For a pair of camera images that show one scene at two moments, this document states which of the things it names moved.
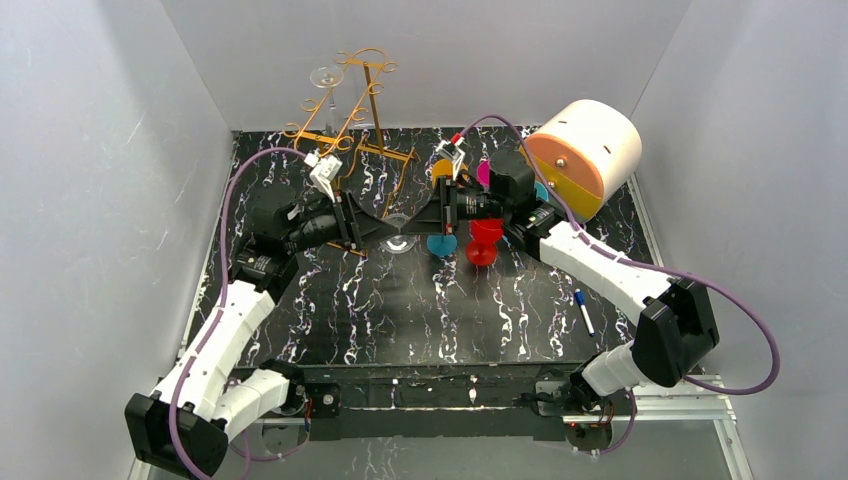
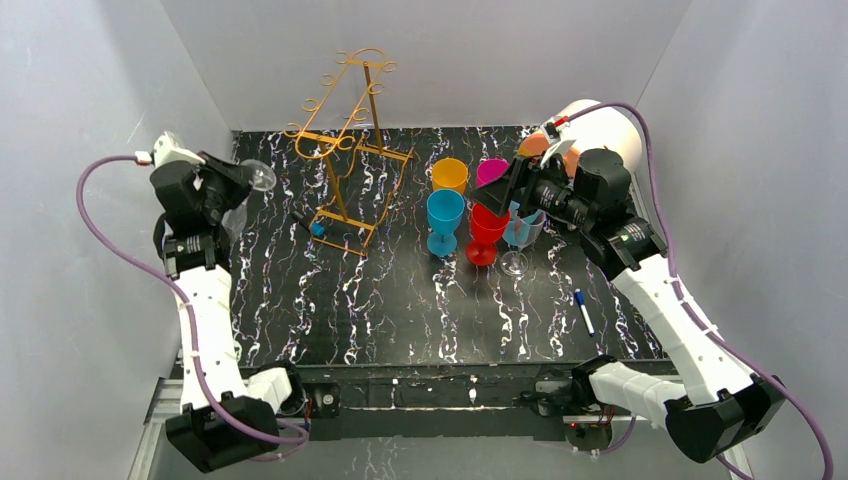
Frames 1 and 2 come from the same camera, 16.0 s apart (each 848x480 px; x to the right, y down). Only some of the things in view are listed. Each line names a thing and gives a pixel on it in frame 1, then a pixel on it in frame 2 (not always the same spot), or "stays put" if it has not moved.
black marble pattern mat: [393, 305] stays put
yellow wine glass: [444, 167] stays put
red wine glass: [482, 248] stays put
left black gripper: [348, 221] → [216, 179]
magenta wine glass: [483, 173] stays put
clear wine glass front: [398, 244] → [518, 234]
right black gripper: [448, 210] → [519, 185]
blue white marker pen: [580, 299] stays put
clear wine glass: [327, 76] → [263, 178]
